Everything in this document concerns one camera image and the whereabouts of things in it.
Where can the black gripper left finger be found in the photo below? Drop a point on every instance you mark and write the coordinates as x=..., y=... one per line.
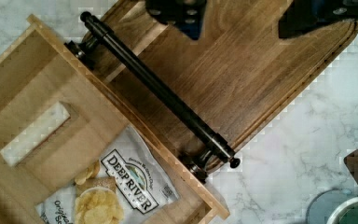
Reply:
x=185, y=15

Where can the light wooden drawer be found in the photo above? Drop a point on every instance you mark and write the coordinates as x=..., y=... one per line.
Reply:
x=56, y=118

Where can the metal bowl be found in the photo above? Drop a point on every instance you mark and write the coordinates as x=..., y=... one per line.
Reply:
x=345, y=213

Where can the Deep River chips bag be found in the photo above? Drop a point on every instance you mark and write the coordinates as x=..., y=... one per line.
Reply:
x=126, y=167

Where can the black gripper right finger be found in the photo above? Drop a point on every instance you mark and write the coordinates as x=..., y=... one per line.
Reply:
x=305, y=16

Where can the black metal drawer handle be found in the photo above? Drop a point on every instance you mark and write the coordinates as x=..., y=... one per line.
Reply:
x=215, y=145

